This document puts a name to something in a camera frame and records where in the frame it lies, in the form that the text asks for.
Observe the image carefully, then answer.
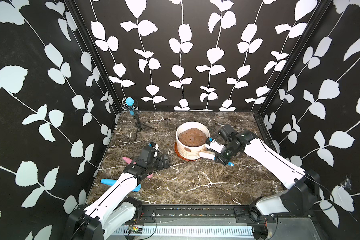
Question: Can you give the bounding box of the terracotta saucer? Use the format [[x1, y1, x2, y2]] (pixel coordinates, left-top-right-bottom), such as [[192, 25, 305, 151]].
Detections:
[[175, 143, 199, 162]]

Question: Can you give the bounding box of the white ceramic pot with mud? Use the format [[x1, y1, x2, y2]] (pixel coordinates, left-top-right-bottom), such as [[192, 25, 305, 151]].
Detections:
[[176, 122, 210, 160]]

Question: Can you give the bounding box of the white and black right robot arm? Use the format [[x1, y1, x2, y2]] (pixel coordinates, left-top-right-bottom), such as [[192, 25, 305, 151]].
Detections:
[[206, 125, 320, 222]]

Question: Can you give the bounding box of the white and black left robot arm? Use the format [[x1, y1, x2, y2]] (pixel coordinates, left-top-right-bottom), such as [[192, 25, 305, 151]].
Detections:
[[63, 142, 170, 240]]

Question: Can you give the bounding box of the pink silicone bottle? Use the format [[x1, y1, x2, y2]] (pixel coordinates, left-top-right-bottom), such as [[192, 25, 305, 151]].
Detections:
[[123, 157, 154, 181]]

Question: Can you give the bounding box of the blue silicone bottle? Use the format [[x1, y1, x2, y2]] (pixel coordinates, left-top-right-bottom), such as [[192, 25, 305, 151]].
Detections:
[[101, 179, 141, 192]]

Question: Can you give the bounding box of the blue microphone on tripod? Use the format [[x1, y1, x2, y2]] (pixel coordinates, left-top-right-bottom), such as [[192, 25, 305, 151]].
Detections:
[[122, 97, 154, 141]]

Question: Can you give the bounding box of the small green circuit board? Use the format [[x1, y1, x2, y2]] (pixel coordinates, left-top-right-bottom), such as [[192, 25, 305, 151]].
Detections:
[[128, 226, 143, 235]]

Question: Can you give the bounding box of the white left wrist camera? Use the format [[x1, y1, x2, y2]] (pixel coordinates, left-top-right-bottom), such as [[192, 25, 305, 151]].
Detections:
[[149, 142, 159, 151]]

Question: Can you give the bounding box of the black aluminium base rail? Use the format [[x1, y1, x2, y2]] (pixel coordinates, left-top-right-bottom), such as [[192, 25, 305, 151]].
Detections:
[[124, 204, 290, 226]]

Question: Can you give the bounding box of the white slotted cable duct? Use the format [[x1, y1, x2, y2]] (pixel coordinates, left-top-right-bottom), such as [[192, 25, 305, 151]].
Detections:
[[112, 226, 254, 238]]

